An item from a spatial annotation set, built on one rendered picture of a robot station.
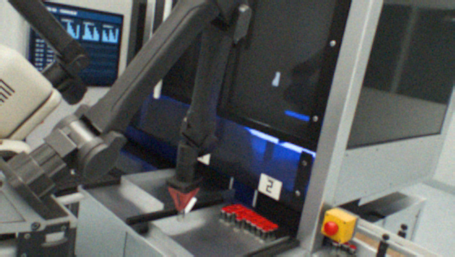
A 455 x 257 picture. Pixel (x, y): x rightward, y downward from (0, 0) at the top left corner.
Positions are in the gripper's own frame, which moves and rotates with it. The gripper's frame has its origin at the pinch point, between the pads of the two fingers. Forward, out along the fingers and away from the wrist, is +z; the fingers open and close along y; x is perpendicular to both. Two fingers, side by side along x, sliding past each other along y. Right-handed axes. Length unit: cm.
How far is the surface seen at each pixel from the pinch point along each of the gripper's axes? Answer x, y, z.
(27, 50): 69, 1, -32
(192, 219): 2.2, 10.4, 9.7
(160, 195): 21.0, 18.0, 11.2
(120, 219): 18.3, -4.9, 9.5
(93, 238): 86, 51, 74
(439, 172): -76, 481, 118
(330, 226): -38.8, 17.3, -2.0
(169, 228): 4.3, 1.3, 9.6
